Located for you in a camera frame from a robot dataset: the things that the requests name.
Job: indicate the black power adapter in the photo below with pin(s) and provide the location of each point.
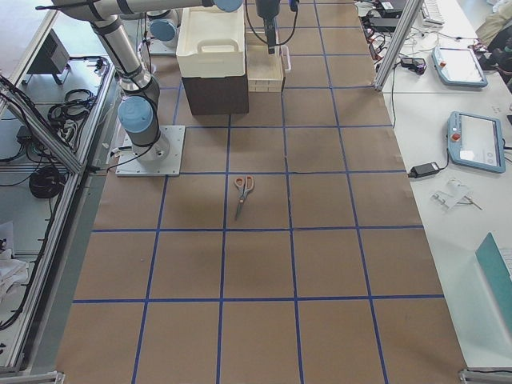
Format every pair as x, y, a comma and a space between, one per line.
424, 170

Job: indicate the brown paper table mat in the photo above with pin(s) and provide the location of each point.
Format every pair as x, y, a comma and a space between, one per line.
325, 277

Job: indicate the upper blue teach pendant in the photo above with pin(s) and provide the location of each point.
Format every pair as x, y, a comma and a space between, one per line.
458, 67

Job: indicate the lower blue teach pendant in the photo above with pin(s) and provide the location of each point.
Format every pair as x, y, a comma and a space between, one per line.
476, 141

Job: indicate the blue teach pendant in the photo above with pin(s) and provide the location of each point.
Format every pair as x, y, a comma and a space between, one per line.
476, 141
458, 67

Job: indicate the grey metal box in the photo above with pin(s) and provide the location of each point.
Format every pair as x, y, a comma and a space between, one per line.
52, 58

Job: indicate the aluminium frame post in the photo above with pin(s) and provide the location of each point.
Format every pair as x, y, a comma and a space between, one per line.
403, 27

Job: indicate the light wooden drawer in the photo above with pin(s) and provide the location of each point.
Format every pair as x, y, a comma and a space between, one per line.
266, 72

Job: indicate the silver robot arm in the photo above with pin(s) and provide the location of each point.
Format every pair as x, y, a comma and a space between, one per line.
138, 114
164, 26

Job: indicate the teal folder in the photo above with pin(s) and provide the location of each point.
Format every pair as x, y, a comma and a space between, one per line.
497, 273

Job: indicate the orange grey handled scissors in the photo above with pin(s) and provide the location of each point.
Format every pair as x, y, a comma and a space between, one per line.
244, 185

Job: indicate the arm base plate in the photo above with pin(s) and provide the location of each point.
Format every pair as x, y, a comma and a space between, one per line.
164, 158

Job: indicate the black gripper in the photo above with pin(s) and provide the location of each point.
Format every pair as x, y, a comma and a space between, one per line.
266, 8

